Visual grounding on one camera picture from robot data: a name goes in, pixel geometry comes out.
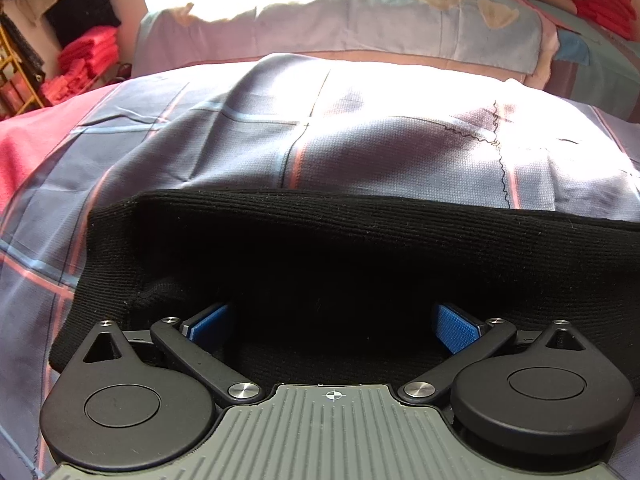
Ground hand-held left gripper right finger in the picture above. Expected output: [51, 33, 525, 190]
[397, 302, 590, 403]

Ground teal plaid folded quilt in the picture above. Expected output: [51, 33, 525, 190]
[520, 0, 640, 123]

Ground black knit pants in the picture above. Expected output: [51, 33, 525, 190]
[47, 189, 640, 387]

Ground plaid bed sheet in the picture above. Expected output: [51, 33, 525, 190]
[0, 52, 640, 480]

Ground light blue patched pillow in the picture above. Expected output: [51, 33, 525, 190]
[131, 0, 562, 82]

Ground red folded clothes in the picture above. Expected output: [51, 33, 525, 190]
[574, 0, 640, 42]

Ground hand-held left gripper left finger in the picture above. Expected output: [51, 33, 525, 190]
[75, 302, 263, 405]

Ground gold metal rack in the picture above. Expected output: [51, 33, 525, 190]
[0, 10, 47, 122]

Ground black hanging clothes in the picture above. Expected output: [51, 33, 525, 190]
[45, 0, 123, 47]

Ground stack of pink folded clothes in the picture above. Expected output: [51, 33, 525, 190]
[41, 25, 122, 107]

